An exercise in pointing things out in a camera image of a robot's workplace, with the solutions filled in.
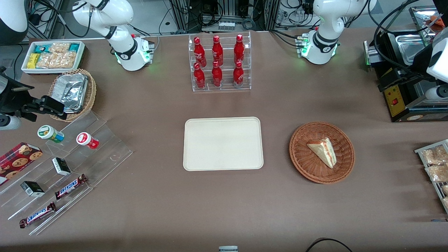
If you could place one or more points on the silver foil container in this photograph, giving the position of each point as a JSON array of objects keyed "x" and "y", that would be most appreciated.
[{"x": 73, "y": 91}]

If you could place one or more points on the clear acrylic stepped display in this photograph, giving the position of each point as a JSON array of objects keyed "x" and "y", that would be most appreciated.
[{"x": 105, "y": 154}]

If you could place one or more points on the brown round wicker basket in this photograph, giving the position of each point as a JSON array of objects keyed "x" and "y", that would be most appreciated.
[{"x": 304, "y": 157}]

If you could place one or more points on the large clear cracker bag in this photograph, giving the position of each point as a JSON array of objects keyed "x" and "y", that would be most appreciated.
[{"x": 57, "y": 60}]

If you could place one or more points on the white plastic snack bin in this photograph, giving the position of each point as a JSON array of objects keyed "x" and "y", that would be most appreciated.
[{"x": 81, "y": 56}]

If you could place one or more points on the black food warmer machine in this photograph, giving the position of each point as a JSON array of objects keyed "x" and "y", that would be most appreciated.
[{"x": 399, "y": 105}]

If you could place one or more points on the white power strip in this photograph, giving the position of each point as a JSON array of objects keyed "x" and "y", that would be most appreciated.
[{"x": 226, "y": 25}]

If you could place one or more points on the clear bag of snacks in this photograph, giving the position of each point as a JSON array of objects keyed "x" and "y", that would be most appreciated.
[
  {"x": 434, "y": 155},
  {"x": 437, "y": 173}
]

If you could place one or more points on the teal snack packet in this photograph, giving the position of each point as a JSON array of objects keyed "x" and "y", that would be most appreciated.
[
  {"x": 42, "y": 48},
  {"x": 74, "y": 47}
]

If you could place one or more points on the steel warmer pan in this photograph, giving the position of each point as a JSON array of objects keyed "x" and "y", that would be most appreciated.
[{"x": 407, "y": 47}]

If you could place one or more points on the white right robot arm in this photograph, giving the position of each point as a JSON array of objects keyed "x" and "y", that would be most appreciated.
[{"x": 122, "y": 14}]

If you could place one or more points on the yellow snack packet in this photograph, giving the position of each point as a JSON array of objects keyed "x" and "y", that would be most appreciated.
[{"x": 33, "y": 60}]

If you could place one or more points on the light tan wicker basket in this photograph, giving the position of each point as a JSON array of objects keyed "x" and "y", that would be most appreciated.
[{"x": 91, "y": 91}]

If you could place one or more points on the small clear cracker bag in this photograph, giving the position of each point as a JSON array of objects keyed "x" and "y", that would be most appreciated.
[{"x": 58, "y": 47}]

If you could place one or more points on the tray of packaged snacks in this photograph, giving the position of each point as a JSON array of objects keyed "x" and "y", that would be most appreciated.
[{"x": 432, "y": 185}]

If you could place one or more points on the small black carton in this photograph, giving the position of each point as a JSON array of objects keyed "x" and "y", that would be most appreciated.
[
  {"x": 32, "y": 189},
  {"x": 61, "y": 166}
]

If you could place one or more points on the clear acrylic bottle rack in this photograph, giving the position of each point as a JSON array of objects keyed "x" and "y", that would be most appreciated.
[{"x": 225, "y": 33}]

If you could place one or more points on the red lid snack cup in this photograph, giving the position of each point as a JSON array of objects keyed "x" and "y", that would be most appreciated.
[{"x": 85, "y": 139}]

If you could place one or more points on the small grey device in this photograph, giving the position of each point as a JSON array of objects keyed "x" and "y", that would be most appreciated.
[{"x": 228, "y": 249}]

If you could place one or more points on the triangular sandwich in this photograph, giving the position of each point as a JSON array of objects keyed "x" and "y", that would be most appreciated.
[{"x": 323, "y": 150}]

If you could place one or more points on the red cola bottle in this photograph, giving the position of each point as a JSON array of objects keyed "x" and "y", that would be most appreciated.
[
  {"x": 217, "y": 51},
  {"x": 198, "y": 52},
  {"x": 239, "y": 49},
  {"x": 238, "y": 75},
  {"x": 217, "y": 75},
  {"x": 199, "y": 77}
]

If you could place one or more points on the Snickers chocolate bar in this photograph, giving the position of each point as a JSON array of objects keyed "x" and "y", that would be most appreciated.
[
  {"x": 70, "y": 187},
  {"x": 37, "y": 214}
]

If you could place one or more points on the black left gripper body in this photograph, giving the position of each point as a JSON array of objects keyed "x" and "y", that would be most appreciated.
[{"x": 417, "y": 63}]

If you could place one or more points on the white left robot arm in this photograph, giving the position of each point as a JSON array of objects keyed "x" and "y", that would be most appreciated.
[{"x": 329, "y": 21}]

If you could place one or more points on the cream rectangular tray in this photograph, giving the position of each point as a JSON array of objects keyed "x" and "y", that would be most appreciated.
[{"x": 223, "y": 143}]

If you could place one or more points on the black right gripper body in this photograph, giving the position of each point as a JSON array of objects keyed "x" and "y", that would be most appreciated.
[{"x": 10, "y": 98}]

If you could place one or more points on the green lid snack cup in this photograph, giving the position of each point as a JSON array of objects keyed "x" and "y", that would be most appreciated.
[{"x": 47, "y": 132}]

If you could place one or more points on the red cookie box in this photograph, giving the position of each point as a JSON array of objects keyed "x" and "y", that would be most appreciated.
[{"x": 17, "y": 159}]

